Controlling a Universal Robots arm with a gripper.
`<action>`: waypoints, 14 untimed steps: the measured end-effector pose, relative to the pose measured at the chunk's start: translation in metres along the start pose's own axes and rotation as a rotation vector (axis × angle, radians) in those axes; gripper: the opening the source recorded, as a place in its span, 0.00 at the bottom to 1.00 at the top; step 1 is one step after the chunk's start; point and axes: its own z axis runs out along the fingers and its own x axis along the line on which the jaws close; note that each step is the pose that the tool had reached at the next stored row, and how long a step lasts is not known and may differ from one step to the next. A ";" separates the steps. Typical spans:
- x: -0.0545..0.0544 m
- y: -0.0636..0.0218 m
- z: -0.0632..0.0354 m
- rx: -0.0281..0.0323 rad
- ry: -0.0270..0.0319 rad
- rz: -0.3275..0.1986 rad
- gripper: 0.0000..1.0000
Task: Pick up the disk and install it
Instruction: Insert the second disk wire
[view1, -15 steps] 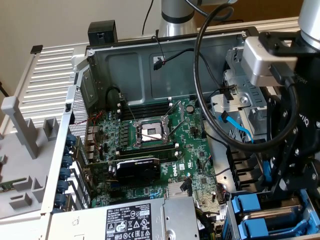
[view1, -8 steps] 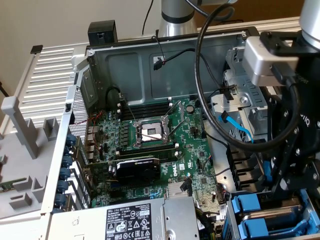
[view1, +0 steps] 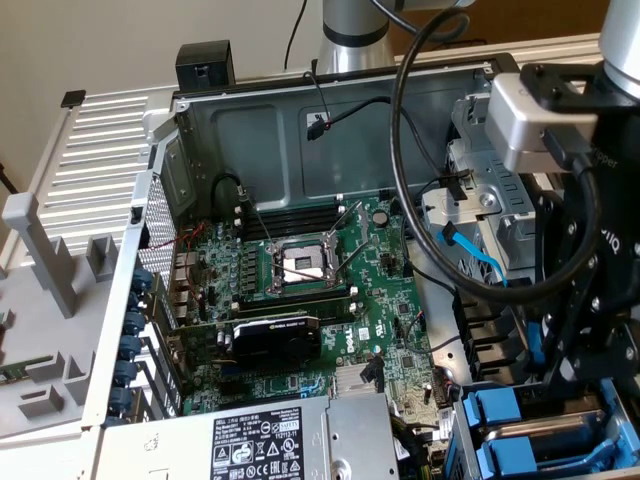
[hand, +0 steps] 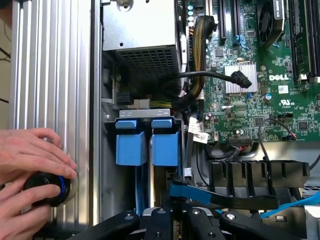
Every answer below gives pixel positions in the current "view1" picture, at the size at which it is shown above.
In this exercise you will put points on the grey power supply unit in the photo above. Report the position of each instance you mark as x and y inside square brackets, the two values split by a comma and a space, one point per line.
[350, 435]

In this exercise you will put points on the hard disk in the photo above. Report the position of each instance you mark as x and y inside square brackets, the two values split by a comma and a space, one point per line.
[550, 435]

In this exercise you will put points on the silver heatsink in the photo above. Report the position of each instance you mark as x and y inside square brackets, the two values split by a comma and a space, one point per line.
[347, 380]

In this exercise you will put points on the small black table clip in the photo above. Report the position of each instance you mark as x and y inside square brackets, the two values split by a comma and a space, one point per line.
[73, 98]

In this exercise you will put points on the grey parts rack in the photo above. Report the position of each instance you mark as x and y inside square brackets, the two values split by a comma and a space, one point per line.
[45, 320]

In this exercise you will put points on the brown cardboard box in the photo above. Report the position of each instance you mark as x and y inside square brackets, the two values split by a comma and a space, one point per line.
[525, 20]

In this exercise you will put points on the green motherboard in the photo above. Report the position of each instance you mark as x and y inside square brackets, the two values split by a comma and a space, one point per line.
[380, 300]

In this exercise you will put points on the CPU socket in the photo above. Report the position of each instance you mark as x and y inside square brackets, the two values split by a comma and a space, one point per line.
[300, 262]

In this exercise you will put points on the metal socket cover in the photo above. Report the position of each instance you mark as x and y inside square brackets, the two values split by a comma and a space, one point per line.
[362, 220]

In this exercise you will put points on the green RAM stick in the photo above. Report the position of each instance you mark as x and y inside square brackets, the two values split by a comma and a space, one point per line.
[20, 371]

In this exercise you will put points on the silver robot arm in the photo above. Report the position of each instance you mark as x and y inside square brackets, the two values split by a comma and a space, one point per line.
[350, 50]

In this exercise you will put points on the blue card retention clip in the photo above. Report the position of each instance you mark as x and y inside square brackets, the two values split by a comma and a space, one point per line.
[142, 278]
[135, 301]
[131, 347]
[121, 401]
[126, 374]
[133, 323]

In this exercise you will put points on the open grey PC case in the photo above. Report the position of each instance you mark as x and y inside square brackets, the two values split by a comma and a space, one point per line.
[250, 150]

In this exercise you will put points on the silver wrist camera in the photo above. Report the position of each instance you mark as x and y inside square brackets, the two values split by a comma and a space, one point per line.
[515, 125]

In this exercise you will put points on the black plastic finned shroud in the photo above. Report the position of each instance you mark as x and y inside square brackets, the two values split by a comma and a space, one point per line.
[480, 340]

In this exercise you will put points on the black box device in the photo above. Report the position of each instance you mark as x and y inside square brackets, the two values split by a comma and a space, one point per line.
[205, 65]

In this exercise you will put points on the lower blue drive caddy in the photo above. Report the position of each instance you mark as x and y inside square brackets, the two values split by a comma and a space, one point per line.
[462, 445]

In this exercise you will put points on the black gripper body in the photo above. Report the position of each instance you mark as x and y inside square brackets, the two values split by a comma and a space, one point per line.
[625, 210]

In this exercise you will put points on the metal locking lever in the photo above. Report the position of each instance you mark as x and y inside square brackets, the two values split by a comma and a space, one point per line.
[257, 220]
[305, 272]

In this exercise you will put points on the black graphics card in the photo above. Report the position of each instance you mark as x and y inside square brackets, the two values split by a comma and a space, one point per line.
[275, 345]

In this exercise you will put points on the black camera bracket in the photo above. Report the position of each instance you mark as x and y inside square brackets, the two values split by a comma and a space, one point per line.
[537, 75]

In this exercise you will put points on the grey metal drive cage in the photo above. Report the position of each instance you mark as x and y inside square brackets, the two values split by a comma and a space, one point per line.
[515, 240]

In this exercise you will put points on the black RAM slot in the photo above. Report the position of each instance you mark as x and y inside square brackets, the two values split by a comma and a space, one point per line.
[300, 298]
[300, 212]
[335, 312]
[300, 225]

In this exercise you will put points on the silver coin battery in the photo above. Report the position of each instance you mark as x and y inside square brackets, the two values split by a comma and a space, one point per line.
[381, 217]

